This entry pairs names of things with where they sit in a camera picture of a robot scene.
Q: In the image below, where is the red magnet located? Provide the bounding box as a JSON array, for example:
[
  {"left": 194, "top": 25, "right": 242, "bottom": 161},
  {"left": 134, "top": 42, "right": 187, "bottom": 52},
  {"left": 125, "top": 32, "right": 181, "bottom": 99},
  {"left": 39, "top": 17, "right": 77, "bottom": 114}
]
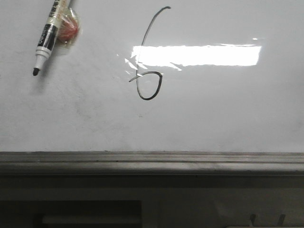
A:
[{"left": 54, "top": 7, "right": 80, "bottom": 56}]

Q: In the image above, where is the black white whiteboard marker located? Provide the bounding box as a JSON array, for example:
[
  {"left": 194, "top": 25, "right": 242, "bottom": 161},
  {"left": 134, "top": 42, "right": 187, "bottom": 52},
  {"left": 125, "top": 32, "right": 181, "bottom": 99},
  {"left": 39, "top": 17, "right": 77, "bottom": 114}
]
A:
[{"left": 33, "top": 0, "right": 70, "bottom": 76}]

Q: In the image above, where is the white whiteboard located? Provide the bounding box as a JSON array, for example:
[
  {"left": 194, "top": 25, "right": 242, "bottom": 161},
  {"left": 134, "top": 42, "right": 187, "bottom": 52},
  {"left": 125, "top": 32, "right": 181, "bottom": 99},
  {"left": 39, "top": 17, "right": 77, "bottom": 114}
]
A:
[{"left": 0, "top": 0, "right": 304, "bottom": 152}]

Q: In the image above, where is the grey metal whiteboard tray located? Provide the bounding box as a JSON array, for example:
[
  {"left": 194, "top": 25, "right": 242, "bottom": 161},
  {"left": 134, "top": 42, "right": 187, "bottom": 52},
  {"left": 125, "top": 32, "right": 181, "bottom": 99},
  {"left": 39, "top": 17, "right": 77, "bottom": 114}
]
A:
[{"left": 0, "top": 151, "right": 304, "bottom": 176}]

